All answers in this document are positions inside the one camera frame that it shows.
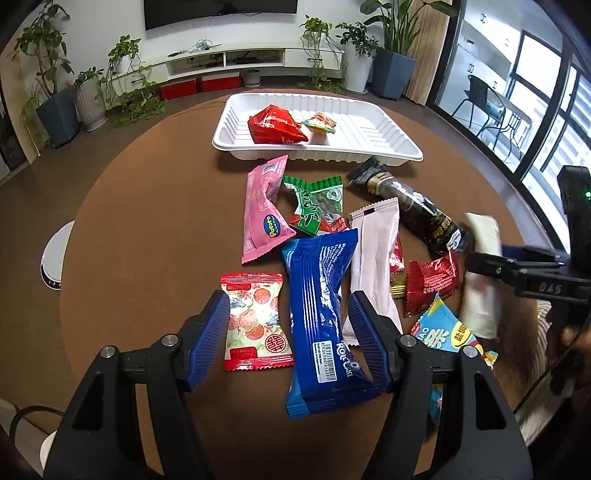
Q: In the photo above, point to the gold red snack packet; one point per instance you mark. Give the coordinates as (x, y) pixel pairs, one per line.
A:
(397, 272)

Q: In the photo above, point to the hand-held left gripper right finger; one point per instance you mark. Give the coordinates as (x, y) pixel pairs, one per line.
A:
(367, 341)

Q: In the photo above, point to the plant in smooth white pot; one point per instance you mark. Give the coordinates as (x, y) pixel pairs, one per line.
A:
(358, 69)

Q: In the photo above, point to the round white stool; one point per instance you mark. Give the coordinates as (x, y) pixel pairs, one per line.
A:
(55, 258)

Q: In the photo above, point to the small grey pot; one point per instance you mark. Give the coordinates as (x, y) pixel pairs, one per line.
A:
(251, 77)

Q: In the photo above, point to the red storage box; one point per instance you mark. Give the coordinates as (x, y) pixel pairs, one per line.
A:
(178, 89)
(220, 83)

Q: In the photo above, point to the long white snack packet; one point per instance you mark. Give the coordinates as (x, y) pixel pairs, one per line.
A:
(374, 258)

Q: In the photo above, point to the small orange green candy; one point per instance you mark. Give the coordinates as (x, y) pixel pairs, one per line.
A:
(319, 122)

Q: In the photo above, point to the trailing plant on cabinet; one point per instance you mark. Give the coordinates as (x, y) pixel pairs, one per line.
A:
(318, 46)

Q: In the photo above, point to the wall television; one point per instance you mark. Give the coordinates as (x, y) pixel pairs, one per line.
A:
(221, 11)

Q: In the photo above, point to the plain white snack packet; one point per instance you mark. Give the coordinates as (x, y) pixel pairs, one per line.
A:
(482, 304)

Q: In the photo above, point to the green snack packet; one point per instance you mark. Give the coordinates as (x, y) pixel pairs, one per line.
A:
(314, 203)

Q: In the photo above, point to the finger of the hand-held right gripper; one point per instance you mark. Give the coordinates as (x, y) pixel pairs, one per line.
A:
(535, 256)
(494, 267)

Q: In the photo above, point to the white plastic tray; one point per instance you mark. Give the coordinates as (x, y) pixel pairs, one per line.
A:
(369, 120)

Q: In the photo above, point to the black chair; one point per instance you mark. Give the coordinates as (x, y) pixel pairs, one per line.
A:
(478, 97)

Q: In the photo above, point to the plant in ribbed white pot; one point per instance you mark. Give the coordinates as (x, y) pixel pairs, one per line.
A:
(90, 104)

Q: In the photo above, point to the broad-leaf plant in blue pot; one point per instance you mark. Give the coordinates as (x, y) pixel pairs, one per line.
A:
(392, 74)

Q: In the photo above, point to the red floral candy packet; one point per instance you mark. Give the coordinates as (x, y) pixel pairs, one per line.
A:
(256, 323)

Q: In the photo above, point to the tall plant in blue pot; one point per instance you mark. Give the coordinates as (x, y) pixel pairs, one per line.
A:
(57, 115)

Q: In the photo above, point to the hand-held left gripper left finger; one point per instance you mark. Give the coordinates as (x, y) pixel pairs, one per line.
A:
(210, 341)

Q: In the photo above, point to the black frame side table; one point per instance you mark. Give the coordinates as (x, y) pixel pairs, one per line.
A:
(510, 127)

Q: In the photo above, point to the white television cabinet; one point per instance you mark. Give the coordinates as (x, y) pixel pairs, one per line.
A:
(258, 55)

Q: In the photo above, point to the light blue snack packet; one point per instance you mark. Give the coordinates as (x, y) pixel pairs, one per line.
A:
(438, 332)

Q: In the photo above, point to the blue cake packet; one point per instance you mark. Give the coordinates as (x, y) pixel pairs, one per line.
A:
(318, 314)

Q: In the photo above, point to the black snack packet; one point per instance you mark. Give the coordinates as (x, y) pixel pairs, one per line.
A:
(406, 198)

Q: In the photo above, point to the shiny red snack packet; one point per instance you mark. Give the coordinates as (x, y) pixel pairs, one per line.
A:
(274, 124)

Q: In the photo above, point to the pink snack packet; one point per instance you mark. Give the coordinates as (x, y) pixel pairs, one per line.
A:
(263, 207)

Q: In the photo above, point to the crinkled red snack packet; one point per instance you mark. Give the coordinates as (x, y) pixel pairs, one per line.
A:
(431, 281)

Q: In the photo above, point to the beige curtain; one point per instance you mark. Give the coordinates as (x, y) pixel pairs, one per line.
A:
(434, 50)

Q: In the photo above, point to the person's right hand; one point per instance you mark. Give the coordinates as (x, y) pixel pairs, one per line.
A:
(584, 344)

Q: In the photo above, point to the large window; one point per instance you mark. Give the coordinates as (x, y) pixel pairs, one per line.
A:
(540, 64)

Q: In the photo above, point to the trailing green plant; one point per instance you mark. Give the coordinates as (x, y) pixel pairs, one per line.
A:
(131, 92)

